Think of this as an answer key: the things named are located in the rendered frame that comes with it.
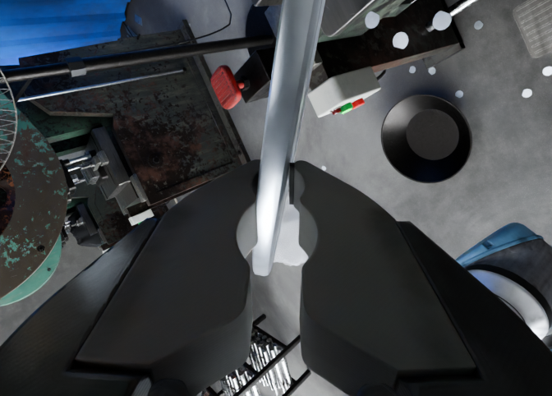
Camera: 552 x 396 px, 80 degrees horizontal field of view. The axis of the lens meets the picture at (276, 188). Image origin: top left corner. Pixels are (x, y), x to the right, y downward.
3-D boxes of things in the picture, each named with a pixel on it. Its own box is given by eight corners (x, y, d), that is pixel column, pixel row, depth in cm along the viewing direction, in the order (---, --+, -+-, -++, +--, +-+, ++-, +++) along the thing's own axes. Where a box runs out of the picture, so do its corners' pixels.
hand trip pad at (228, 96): (269, 89, 63) (237, 99, 58) (254, 103, 68) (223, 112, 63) (253, 56, 62) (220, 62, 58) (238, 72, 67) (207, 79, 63)
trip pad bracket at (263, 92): (335, 64, 69) (266, 80, 58) (306, 86, 77) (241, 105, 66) (323, 38, 69) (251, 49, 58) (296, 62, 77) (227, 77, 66)
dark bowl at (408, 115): (496, 162, 102) (489, 169, 97) (411, 185, 126) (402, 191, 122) (456, 72, 100) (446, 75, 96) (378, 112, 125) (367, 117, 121)
